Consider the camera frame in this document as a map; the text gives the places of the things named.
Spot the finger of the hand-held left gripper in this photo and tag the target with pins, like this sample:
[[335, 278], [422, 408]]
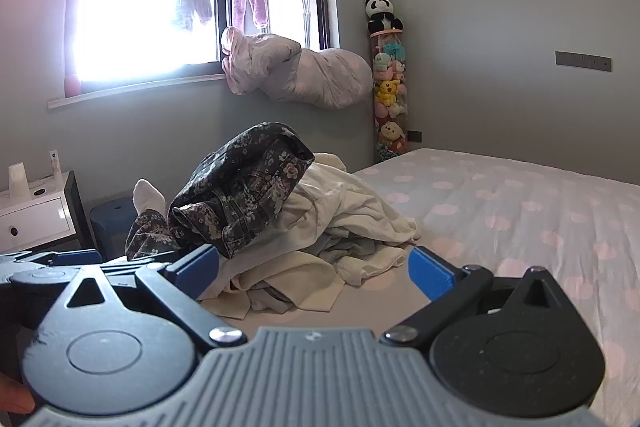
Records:
[[145, 268], [75, 257]]

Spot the floral denim jeans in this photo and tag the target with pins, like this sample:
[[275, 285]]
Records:
[[245, 187]]

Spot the light grey garment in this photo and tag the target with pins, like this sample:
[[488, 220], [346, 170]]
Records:
[[357, 249]]

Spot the bed with pink dotted sheet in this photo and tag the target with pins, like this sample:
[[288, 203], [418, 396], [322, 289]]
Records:
[[500, 217]]

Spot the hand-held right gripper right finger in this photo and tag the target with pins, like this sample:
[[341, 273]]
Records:
[[430, 274]]

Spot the white sock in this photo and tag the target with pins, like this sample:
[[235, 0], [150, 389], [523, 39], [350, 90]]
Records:
[[147, 197]]

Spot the rolled pale purple quilt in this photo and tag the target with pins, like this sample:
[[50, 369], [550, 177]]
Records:
[[310, 72]]

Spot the grey wall socket strip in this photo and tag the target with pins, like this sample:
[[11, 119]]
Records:
[[582, 61]]

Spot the white garment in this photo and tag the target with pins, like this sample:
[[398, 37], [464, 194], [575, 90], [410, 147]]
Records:
[[350, 207]]

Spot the small dark wall outlet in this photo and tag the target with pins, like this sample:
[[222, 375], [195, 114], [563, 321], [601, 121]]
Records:
[[415, 136]]

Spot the panda plush toy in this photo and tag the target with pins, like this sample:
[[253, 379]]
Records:
[[382, 14]]

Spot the white cup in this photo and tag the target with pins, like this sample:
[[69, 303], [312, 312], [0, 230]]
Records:
[[17, 179]]

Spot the small pink object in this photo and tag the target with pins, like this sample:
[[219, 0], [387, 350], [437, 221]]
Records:
[[73, 86]]

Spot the white window sill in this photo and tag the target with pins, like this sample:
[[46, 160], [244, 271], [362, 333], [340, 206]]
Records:
[[125, 90]]

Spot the person's left hand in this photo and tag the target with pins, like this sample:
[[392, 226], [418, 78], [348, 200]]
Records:
[[15, 399]]

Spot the white nightstand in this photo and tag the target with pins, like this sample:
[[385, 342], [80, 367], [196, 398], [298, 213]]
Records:
[[30, 213]]

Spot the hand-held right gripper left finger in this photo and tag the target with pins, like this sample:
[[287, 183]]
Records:
[[192, 269]]

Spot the blue plastic stool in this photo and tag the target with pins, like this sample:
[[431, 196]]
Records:
[[112, 218]]

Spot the clear tube of plush toys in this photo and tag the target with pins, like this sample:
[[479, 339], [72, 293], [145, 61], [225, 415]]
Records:
[[390, 92]]

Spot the white bottle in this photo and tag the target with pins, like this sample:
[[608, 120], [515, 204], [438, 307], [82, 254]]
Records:
[[54, 164]]

